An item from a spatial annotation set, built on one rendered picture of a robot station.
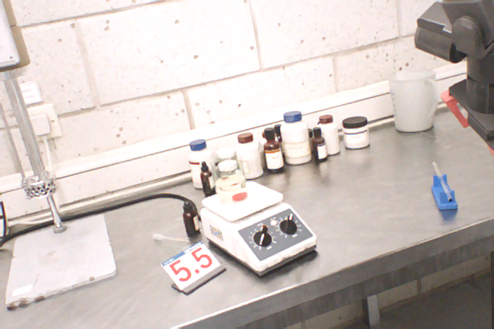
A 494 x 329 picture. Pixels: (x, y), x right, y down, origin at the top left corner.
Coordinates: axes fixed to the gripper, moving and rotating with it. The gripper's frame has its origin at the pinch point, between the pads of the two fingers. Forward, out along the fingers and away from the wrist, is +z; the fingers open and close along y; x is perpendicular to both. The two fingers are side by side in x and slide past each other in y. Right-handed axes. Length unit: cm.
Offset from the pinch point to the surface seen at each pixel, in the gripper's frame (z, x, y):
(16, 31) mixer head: -24, -62, -46
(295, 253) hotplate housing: 12.9, -32.9, -4.0
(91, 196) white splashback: 25, -74, -52
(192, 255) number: 9, -50, -10
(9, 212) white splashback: 18, -93, -52
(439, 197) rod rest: 24.1, -2.9, -9.5
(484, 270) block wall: 125, 27, -37
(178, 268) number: 8, -53, -8
